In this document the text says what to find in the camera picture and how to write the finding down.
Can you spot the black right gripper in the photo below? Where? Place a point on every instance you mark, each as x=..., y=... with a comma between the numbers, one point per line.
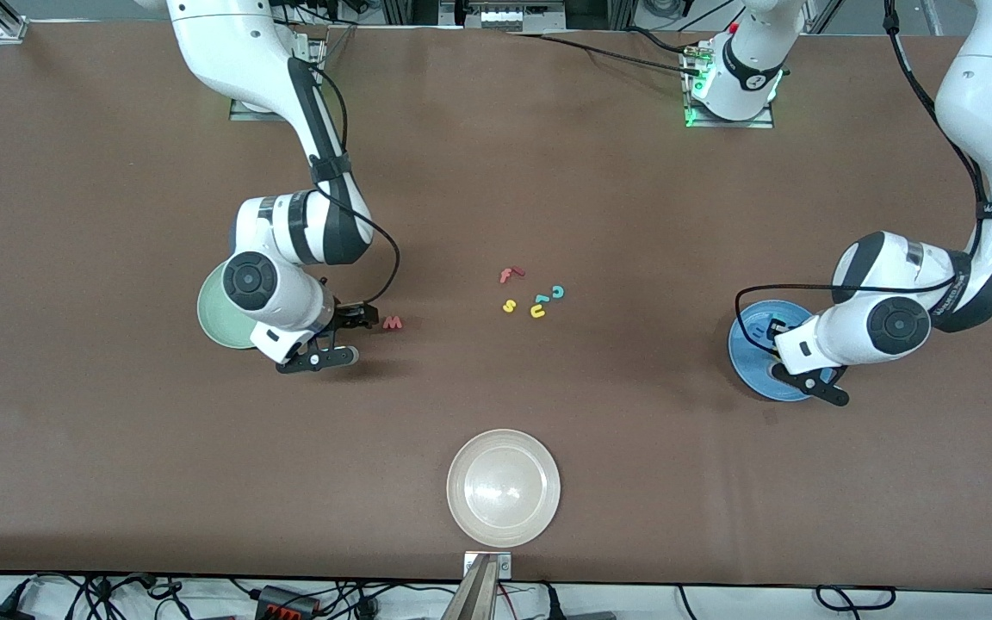
x=347, y=315

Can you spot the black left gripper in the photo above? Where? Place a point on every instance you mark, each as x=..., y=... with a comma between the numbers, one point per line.
x=773, y=330

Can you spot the red letter w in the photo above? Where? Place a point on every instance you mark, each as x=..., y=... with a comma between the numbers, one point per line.
x=393, y=323

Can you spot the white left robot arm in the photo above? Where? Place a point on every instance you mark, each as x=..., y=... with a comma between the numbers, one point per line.
x=892, y=323

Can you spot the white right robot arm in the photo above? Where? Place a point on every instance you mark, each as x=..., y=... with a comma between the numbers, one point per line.
x=289, y=241

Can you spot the blue plate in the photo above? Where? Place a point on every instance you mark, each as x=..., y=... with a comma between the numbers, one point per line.
x=746, y=370

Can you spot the green plate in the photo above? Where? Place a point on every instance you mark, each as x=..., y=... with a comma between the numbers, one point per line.
x=212, y=323

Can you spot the beige plate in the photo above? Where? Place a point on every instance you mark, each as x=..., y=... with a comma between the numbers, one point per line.
x=505, y=486

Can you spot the black orange power strip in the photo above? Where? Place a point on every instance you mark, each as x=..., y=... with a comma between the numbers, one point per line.
x=276, y=598

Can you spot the grey control box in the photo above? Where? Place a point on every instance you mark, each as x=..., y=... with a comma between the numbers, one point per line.
x=505, y=17

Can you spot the black power adapter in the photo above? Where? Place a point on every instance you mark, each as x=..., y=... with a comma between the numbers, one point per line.
x=1, y=613

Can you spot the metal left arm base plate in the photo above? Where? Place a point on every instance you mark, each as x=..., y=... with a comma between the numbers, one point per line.
x=763, y=124

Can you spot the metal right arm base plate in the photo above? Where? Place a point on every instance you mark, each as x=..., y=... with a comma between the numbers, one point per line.
x=246, y=114

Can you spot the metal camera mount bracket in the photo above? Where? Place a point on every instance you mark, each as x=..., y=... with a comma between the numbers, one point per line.
x=505, y=566

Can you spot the grey camera pole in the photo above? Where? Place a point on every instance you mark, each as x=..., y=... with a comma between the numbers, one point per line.
x=472, y=598

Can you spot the aluminium corner post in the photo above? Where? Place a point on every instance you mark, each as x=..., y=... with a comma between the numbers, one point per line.
x=9, y=30

